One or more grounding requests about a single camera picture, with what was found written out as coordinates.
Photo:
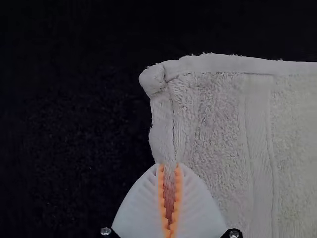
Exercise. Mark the black mat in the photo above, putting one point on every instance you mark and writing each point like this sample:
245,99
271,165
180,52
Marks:
62,99

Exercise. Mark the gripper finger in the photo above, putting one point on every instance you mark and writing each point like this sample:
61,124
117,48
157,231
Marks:
198,210
138,210

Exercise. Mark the pale towel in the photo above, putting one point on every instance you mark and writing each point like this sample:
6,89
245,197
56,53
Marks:
235,148

